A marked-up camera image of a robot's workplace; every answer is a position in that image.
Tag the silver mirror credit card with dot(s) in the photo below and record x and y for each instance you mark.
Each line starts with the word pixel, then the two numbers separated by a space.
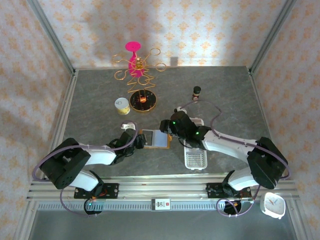
pixel 149 138

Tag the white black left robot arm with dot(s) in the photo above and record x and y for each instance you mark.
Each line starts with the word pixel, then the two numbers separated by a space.
pixel 100 156

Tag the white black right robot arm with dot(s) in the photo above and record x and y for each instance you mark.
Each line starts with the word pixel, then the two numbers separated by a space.
pixel 225 145

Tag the stack of credit cards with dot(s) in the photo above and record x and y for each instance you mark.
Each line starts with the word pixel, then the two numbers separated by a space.
pixel 198 122

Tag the yellow tin can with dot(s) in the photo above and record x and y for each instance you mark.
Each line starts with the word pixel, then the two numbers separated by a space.
pixel 122 108

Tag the small spice bottle black cap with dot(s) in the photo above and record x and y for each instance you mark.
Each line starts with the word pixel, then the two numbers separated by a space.
pixel 196 92

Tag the white plastic mesh basket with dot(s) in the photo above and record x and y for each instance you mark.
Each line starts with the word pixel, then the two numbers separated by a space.
pixel 197 161

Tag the white label tag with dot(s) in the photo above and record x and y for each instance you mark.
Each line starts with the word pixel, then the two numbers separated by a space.
pixel 161 204

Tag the pink plastic stemmed glass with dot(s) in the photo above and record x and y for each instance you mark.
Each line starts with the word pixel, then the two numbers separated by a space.
pixel 133 46

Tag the white square alarm clock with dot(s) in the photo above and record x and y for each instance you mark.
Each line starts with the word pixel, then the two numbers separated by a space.
pixel 272 205

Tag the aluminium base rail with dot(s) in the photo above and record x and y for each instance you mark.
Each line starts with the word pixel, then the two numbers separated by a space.
pixel 162 186

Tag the aluminium table edge rail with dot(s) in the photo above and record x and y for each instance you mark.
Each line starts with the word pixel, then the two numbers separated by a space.
pixel 65 112
pixel 264 112

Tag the aluminium frame post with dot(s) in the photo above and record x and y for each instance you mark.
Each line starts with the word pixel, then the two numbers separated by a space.
pixel 51 35
pixel 272 35

